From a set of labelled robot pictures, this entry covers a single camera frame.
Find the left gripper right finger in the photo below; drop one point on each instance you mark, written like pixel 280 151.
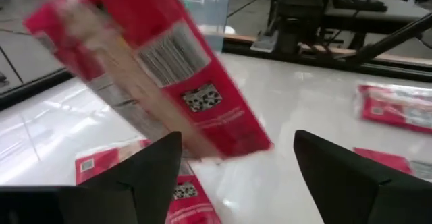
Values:
pixel 344 190

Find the clear plastic bin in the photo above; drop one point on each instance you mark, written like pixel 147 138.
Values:
pixel 209 11

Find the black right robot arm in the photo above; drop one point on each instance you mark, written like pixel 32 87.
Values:
pixel 298 15

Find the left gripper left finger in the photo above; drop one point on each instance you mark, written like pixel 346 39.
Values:
pixel 141 183

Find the grey desk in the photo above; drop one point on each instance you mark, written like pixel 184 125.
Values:
pixel 398 13

